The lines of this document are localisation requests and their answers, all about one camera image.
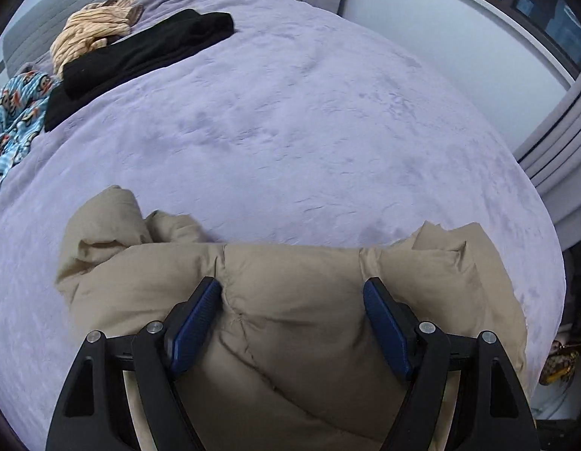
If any blue cartoon printed cloth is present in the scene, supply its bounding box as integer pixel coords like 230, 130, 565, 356
0, 70, 62, 197

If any beige puffer jacket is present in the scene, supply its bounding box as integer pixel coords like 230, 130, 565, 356
56, 185, 528, 451

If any brown patterned object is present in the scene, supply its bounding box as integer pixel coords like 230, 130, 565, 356
542, 341, 581, 387

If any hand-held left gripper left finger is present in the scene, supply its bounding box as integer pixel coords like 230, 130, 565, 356
46, 276, 223, 451

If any grey bed headboard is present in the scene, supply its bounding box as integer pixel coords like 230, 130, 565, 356
0, 0, 152, 78

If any purple plush blanket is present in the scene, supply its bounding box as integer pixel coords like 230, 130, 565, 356
0, 0, 567, 451

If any dark framed window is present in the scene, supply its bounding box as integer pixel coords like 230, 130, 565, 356
403, 0, 581, 88

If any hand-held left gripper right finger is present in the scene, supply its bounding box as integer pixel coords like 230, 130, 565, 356
363, 276, 540, 451

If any black garment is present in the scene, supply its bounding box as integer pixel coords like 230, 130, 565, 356
43, 8, 235, 132

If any yellow striped cloth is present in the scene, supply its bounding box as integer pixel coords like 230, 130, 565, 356
50, 0, 145, 80

